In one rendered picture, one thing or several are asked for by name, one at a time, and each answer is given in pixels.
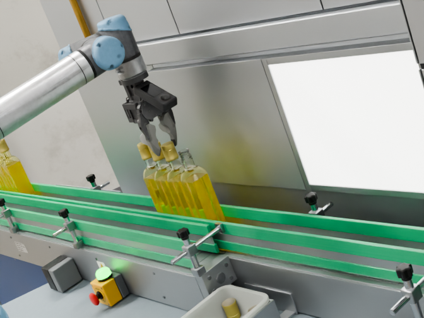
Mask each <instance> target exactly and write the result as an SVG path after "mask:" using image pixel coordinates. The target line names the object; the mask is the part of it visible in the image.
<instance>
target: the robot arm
mask: <svg viewBox="0 0 424 318"><path fill-rule="evenodd" d="M97 27H98V32H97V33H95V34H93V35H90V36H89V37H86V38H84V39H82V40H79V41H77V42H75V43H73V44H69V45H68V46H66V47H64V48H62V49H61V50H60V51H59V53H58V58H59V61H58V62H57V63H55V64H53V65H52V66H51V67H49V68H47V69H46V70H44V71H42V72H41V73H39V74H38V75H36V76H34V77H33V78H31V79H29V80H28V81H26V82H24V83H23V84H22V85H20V86H18V87H17V88H15V89H14V90H12V91H10V92H9V93H7V94H5V95H4V96H2V97H1V98H0V141H1V139H3V138H4V137H6V136H7V135H9V134H10V133H12V132H13V131H15V130H16V129H18V128H19V127H21V126H22V125H24V124H26V123H27V122H28V121H30V120H32V119H33V118H35V117H36V116H38V115H39V114H41V113H42V112H44V111H46V110H47V109H49V108H50V107H52V106H53V105H55V104H56V103H58V102H60V101H61V100H62V99H64V98H66V97H67V96H69V95H70V94H72V93H73V92H75V91H76V90H78V89H79V88H81V87H82V86H84V85H86V84H87V83H89V82H90V81H91V80H94V79H95V78H96V77H98V76H100V75H101V74H102V73H104V72H106V71H110V70H113V69H115V72H116V73H117V75H118V77H119V79H120V80H119V81H118V82H119V84H120V86H121V85H122V86H124V89H125V91H126V93H127V96H128V97H127V98H129V99H128V100H127V98H126V103H123V104H122V106H123V109H124V111H125V113H126V116H127V118H128V121H129V122H133V123H135V124H138V127H139V129H140V130H141V132H142V134H141V135H140V137H139V138H140V141H141V142H142V143H143V144H145V145H148V146H149V147H150V148H151V150H152V151H153V153H154V154H156V155H157V156H160V153H161V148H160V147H159V145H158V139H157V138H156V127H155V126H154V125H153V124H150V123H149V121H150V122H153V119H154V118H155V117H158V119H159V121H160V123H159V125H158V126H159V128H160V129H161V130H162V131H163V132H166V133H168V134H169V135H170V140H171V141H173V143H174V146H177V130H176V126H175V119H174V114H173V112H172V109H171V108H172V107H174V106H176V105H177V97H176V96H174V95H172V94H171V93H169V92H167V91H165V90H164V89H162V88H160V87H159V86H156V85H155V84H153V83H151V82H150V81H148V80H146V81H144V79H145V78H147V77H148V76H149V75H148V72H147V70H146V68H147V67H146V64H145V63H144V60H143V57H142V55H141V53H140V51H139V48H138V45H137V43H136V40H135V38H134V35H133V33H132V29H131V27H130V25H129V23H128V21H127V20H126V17H125V16H124V15H115V16H111V17H109V18H106V19H104V20H102V21H100V22H99V23H98V24H97Z"/></svg>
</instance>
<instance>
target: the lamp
mask: <svg viewBox="0 0 424 318"><path fill-rule="evenodd" d="M95 275H96V277H97V280H98V282H104V281H107V280H109V279H110V278H111V277H112V272H111V271H110V269H109V268H108V267H103V268H100V269H98V270H97V271H96V274H95Z"/></svg>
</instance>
